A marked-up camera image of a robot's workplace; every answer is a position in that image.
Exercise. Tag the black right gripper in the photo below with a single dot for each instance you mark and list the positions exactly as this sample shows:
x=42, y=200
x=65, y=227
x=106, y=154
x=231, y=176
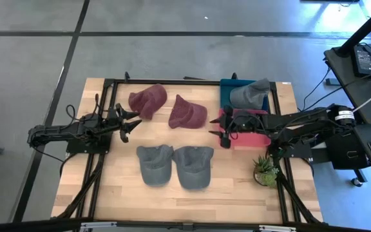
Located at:
x=227, y=127

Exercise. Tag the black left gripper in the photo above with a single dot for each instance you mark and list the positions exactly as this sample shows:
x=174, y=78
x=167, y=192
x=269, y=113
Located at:
x=116, y=124

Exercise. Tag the maroon cap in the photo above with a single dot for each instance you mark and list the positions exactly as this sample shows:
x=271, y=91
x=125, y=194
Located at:
x=187, y=115
x=148, y=100

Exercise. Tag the dark grey cap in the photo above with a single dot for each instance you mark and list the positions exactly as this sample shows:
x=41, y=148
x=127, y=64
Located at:
x=192, y=169
x=155, y=167

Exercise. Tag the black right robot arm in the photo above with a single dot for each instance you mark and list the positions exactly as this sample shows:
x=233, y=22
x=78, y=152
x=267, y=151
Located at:
x=301, y=124

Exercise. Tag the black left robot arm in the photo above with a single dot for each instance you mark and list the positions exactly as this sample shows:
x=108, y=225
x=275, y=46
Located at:
x=60, y=130

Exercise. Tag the red bin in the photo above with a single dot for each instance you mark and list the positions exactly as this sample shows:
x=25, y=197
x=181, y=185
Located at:
x=253, y=140

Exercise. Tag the teal bin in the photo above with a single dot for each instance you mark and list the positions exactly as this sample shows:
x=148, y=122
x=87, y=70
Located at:
x=225, y=88

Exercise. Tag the light grey cap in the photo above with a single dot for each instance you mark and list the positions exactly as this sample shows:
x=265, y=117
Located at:
x=250, y=95

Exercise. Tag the potted green succulent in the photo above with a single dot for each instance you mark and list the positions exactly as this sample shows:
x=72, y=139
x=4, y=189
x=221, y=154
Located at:
x=265, y=172

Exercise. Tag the black control box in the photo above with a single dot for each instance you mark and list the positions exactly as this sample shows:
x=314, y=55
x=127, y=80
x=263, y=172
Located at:
x=346, y=151

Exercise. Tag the black side desk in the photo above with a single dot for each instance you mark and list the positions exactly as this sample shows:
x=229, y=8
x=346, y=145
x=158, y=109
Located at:
x=343, y=80

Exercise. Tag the black caster wheel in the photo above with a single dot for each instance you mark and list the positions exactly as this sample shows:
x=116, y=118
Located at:
x=357, y=182

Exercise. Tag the black power adapter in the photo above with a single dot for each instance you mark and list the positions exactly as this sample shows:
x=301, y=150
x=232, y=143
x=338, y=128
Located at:
x=364, y=60

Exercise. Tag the black slanted pole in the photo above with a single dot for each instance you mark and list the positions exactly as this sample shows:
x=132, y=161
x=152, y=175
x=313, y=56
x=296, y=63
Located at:
x=366, y=27

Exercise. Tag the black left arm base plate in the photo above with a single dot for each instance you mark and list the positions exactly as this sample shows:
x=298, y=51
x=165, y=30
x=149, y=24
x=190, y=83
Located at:
x=89, y=147

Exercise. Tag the black aluminium table frame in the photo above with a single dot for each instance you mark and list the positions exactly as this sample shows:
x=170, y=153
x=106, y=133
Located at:
x=172, y=81

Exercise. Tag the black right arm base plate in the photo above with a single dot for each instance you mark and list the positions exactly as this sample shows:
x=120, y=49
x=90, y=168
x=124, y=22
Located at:
x=296, y=150

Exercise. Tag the silver frame bracket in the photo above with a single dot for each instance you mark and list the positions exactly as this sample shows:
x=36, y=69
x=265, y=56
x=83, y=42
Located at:
x=277, y=228
x=98, y=225

